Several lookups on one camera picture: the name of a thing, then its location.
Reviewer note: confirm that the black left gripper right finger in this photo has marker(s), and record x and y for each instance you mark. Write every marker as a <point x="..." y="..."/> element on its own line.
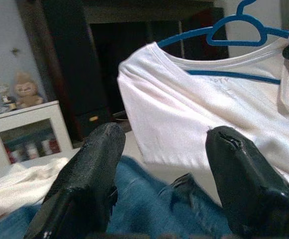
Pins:
<point x="246" y="186"/>

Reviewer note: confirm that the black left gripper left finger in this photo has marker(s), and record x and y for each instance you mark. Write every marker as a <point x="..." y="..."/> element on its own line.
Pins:
<point x="89" y="174"/>

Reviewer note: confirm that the blue denim jeans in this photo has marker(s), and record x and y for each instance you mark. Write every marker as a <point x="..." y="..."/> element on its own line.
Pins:
<point x="139" y="199"/>

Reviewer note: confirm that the blue plastic hanger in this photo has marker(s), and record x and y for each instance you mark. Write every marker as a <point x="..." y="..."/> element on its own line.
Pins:
<point x="234" y="43"/>

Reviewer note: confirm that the white printed t-shirt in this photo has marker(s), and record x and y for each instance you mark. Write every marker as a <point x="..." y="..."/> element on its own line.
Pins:
<point x="184" y="112"/>

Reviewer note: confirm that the red white bottle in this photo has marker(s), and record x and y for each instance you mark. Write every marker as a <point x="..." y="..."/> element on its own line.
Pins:
<point x="50" y="147"/>
<point x="12" y="155"/>
<point x="32" y="150"/>

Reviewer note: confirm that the white table with black legs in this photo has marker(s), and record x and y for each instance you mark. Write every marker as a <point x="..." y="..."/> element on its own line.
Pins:
<point x="133" y="150"/>

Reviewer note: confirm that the cream white jeans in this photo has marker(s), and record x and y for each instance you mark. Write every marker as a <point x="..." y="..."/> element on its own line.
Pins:
<point x="17" y="184"/>

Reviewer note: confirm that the white glass-door cabinet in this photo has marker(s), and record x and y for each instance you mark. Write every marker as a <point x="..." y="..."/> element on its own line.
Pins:
<point x="35" y="112"/>

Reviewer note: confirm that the tall black speaker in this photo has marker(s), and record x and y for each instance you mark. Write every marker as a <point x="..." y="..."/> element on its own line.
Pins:
<point x="79" y="74"/>

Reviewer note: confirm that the beige plush toy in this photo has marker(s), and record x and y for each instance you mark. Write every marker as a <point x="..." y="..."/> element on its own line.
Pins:
<point x="26" y="92"/>

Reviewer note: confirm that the small glass trophy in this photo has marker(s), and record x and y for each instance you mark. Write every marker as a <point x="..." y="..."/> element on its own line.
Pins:
<point x="3" y="90"/>

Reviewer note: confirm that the dark TV stand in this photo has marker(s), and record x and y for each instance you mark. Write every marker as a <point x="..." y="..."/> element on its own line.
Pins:
<point x="134" y="49"/>

